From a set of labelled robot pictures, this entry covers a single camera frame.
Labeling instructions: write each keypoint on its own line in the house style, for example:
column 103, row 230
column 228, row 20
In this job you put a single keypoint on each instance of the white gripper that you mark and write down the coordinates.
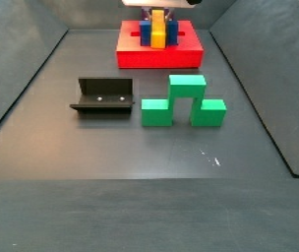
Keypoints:
column 162, row 3

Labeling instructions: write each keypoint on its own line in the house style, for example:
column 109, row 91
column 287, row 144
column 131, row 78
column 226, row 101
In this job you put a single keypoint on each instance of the yellow rectangular block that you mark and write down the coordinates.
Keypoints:
column 158, row 32

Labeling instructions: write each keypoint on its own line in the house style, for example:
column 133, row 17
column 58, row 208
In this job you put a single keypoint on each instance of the red slotted board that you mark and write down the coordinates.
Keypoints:
column 134, row 56

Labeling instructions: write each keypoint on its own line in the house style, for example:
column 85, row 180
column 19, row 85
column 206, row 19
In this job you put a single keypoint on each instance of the dark blue U-shaped block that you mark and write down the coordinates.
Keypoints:
column 173, row 33

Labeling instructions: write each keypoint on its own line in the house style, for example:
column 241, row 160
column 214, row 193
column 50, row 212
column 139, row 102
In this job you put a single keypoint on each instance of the green arch-shaped block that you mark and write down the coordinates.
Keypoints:
column 186, row 88

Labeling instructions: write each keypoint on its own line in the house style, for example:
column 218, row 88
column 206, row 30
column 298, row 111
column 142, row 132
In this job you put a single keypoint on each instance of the black angle bracket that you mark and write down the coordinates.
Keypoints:
column 105, row 93

